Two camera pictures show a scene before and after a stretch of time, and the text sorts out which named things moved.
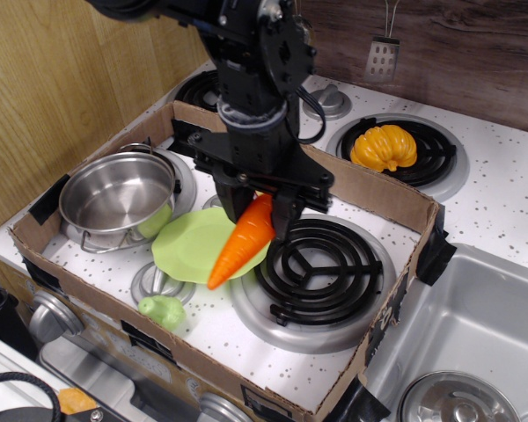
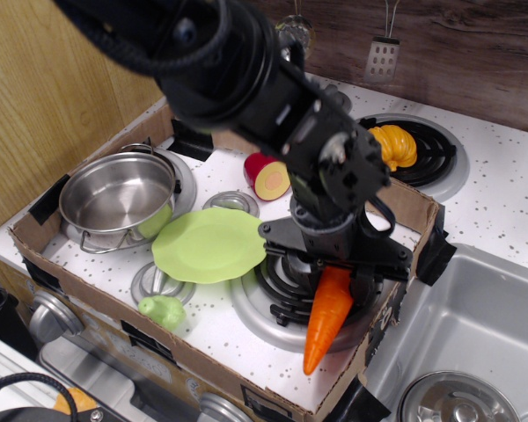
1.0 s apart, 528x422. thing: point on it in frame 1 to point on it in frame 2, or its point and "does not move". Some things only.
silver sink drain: x=456 y=396 does not move
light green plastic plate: x=190 y=244 does not move
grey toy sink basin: x=486 y=316 does not move
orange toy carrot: x=254 y=226 to x=332 y=304
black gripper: x=258 y=146 to x=334 y=233
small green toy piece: x=165 y=309 does not move
